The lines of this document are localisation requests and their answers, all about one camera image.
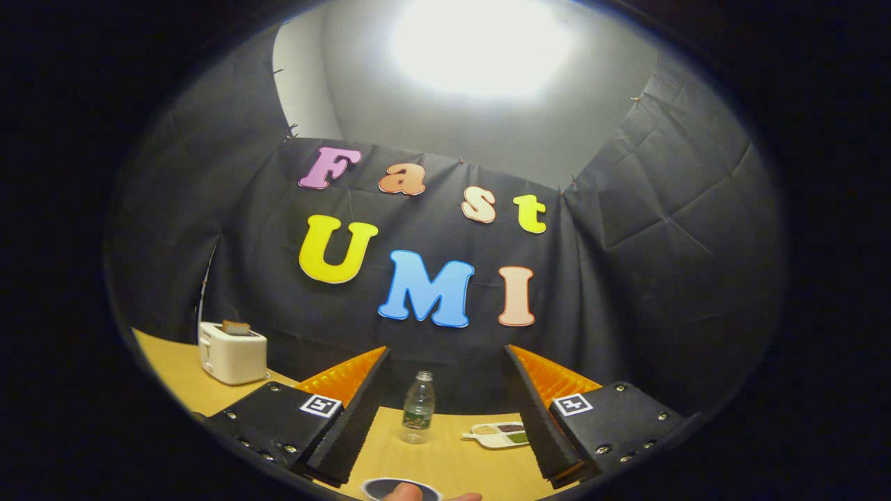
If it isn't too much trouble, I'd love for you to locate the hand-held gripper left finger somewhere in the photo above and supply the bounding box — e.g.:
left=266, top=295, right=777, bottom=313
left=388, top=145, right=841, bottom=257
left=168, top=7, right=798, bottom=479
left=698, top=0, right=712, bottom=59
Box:
left=194, top=346, right=392, bottom=488

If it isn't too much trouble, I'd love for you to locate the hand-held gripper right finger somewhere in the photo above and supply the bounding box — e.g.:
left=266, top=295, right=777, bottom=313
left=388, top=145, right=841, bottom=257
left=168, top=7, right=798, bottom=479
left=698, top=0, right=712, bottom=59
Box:
left=503, top=344, right=697, bottom=490

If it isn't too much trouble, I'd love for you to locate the white cup with wooden handle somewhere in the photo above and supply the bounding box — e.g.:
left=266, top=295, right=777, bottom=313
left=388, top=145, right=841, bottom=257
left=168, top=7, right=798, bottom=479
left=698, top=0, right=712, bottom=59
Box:
left=360, top=477, right=443, bottom=501

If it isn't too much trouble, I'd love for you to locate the clear plastic water bottle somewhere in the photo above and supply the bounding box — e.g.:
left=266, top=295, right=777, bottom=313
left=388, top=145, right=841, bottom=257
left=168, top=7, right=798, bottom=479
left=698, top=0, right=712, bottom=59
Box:
left=400, top=370, right=436, bottom=445

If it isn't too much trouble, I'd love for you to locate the white divided dish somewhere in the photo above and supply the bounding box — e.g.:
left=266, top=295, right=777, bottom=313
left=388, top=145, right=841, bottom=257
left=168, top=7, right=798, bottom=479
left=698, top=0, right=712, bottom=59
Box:
left=462, top=422, right=530, bottom=450

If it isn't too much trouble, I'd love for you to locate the wooden table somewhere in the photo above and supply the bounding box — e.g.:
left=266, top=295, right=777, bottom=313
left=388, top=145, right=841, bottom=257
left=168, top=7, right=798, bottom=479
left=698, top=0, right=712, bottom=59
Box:
left=132, top=328, right=578, bottom=501

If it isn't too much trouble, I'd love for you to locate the cream toaster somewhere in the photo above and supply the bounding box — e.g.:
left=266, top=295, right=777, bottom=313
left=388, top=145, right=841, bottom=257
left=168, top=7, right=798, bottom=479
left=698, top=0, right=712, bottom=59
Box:
left=198, top=321, right=269, bottom=386

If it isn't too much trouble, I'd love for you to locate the black backdrop cloth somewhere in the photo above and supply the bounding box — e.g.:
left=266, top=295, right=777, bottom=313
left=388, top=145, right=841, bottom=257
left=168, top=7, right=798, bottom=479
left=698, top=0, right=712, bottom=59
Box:
left=104, top=14, right=787, bottom=418

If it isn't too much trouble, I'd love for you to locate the thin dark cable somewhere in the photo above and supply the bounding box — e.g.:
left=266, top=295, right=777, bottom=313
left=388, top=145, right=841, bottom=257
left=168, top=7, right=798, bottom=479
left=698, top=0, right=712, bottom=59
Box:
left=197, top=244, right=218, bottom=328

